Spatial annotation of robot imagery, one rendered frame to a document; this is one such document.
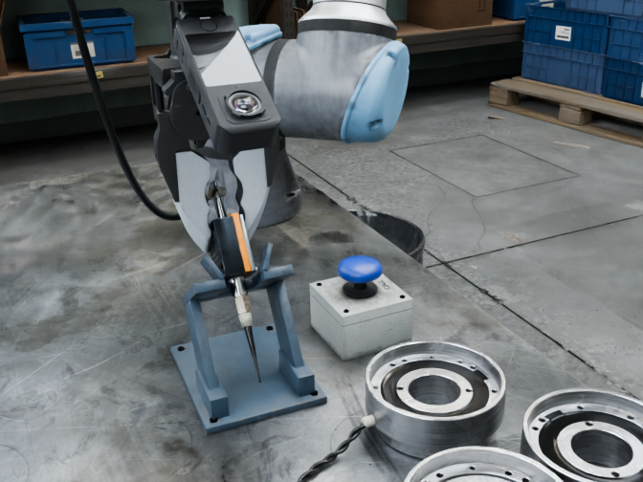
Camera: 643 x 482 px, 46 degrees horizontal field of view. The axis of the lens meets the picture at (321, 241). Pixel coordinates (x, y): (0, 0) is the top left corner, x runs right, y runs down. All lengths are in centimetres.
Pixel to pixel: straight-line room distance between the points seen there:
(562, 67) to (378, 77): 382
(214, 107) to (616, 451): 36
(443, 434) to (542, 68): 424
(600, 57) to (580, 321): 231
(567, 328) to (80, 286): 174
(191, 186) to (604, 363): 175
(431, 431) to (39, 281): 49
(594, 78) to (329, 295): 388
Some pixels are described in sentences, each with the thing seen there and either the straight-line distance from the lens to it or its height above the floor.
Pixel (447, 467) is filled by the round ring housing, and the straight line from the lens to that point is 53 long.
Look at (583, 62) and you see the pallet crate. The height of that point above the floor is 31.
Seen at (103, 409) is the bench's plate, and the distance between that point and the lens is 65.
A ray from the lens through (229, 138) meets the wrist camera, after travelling 51.
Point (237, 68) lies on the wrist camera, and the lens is 54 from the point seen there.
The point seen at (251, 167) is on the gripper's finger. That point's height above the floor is 98.
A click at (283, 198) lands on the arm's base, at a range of 96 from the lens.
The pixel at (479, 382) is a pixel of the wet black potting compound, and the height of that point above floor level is 83.
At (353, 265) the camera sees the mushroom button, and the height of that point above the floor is 87.
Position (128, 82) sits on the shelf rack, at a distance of 389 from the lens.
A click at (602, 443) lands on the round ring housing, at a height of 82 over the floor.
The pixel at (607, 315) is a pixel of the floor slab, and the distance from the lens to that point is 247.
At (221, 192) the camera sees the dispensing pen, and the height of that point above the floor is 95.
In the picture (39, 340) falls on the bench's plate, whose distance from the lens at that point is 77.
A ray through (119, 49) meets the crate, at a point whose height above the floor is 52.
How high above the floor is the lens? 117
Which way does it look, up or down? 24 degrees down
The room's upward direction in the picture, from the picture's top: 2 degrees counter-clockwise
